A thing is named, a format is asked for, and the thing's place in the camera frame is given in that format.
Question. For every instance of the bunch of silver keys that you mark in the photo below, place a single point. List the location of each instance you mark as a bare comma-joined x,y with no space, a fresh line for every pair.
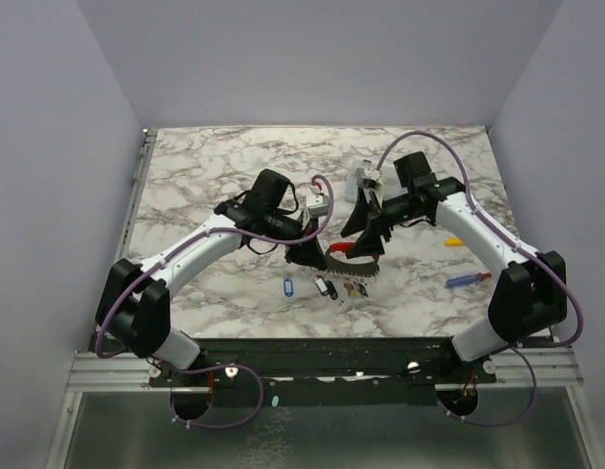
337,289

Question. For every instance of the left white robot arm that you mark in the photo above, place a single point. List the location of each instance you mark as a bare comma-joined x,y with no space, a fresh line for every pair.
135,306

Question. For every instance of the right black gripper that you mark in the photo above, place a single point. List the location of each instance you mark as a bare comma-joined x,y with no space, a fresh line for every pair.
376,221

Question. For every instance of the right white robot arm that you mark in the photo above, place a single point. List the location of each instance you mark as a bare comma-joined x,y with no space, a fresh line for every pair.
528,297

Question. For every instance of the blue key tag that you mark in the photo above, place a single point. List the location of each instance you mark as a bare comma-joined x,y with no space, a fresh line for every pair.
288,287

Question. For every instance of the red black key holder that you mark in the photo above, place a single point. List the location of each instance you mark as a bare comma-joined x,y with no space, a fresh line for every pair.
338,263

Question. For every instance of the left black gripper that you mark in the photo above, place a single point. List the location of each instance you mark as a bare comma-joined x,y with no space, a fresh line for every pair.
308,253

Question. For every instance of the clear plastic organizer box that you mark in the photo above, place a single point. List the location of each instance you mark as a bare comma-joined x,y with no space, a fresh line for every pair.
390,181

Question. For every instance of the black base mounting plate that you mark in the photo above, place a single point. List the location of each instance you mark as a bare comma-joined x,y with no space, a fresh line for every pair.
321,372

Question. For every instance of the yellow marker pen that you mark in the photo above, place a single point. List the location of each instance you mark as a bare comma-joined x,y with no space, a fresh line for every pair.
454,242

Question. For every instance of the blue red marker pen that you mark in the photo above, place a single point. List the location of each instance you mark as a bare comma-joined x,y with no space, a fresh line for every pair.
467,280

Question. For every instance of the left side aluminium rail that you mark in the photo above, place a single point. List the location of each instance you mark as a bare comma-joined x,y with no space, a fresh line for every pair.
138,181

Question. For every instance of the aluminium frame rail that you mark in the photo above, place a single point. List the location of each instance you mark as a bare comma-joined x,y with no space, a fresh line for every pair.
553,368

